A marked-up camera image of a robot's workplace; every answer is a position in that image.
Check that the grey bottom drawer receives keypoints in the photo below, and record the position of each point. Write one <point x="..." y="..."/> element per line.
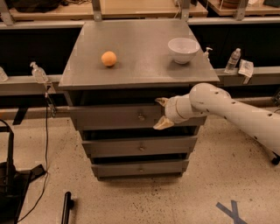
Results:
<point x="139" y="168"/>

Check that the black stand base left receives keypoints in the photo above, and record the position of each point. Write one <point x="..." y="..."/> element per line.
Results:
<point x="14" y="184"/>

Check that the clear water bottle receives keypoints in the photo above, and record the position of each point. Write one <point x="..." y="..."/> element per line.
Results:
<point x="233" y="60"/>

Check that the white packet on rail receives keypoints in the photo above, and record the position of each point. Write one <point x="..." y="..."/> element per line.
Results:
<point x="246" y="68"/>

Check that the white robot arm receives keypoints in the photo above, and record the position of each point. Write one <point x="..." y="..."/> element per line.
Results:
<point x="206" y="99"/>

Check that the small pump bottle behind cabinet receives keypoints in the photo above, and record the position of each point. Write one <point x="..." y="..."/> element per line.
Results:
<point x="206" y="53"/>

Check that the white bowl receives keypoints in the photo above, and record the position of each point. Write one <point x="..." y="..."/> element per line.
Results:
<point x="183" y="50"/>

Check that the grey top drawer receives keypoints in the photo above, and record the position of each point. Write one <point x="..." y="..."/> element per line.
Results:
<point x="116" y="117"/>

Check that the orange fruit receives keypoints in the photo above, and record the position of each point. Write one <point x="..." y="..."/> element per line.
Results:
<point x="108" y="59"/>

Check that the black wheeled stand leg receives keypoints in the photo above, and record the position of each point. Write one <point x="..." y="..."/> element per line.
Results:
<point x="276" y="159"/>

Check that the grey drawer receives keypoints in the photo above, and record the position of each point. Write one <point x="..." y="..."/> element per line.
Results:
<point x="139" y="146"/>
<point x="139" y="168"/>
<point x="116" y="117"/>

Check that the clear sanitizer pump bottle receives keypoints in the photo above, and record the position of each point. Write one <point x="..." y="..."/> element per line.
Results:
<point x="38" y="73"/>

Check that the black tube on floor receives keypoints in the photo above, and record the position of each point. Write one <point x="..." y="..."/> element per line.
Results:
<point x="68" y="205"/>

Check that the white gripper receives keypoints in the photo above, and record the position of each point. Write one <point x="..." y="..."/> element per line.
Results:
<point x="171" y="110"/>

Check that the grey drawer cabinet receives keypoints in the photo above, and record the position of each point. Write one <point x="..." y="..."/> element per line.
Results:
<point x="144" y="70"/>

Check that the grey middle drawer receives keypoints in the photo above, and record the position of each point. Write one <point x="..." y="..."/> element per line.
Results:
<point x="139" y="146"/>

